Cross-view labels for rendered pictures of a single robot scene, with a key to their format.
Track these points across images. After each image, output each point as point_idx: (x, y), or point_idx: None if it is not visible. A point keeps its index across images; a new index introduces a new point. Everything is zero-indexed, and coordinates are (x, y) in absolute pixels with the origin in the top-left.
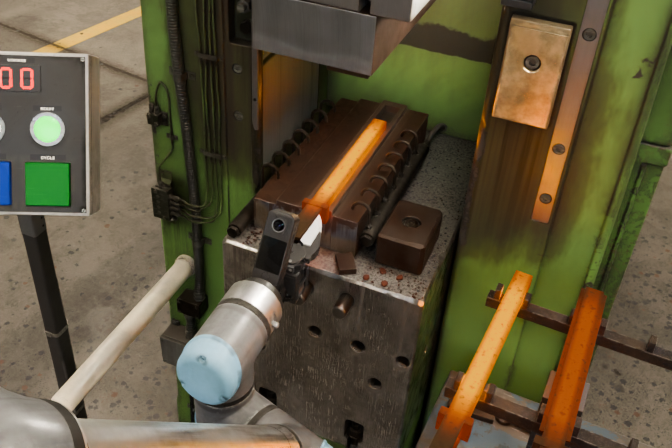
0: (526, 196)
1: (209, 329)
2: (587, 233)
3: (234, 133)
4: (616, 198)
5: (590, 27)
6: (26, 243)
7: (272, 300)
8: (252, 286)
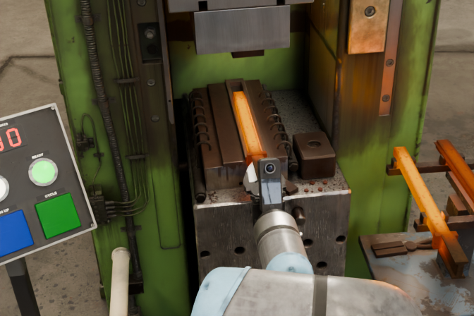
0: (374, 101)
1: (277, 250)
2: (412, 111)
3: (153, 133)
4: (428, 82)
5: None
6: (14, 283)
7: (292, 219)
8: (276, 214)
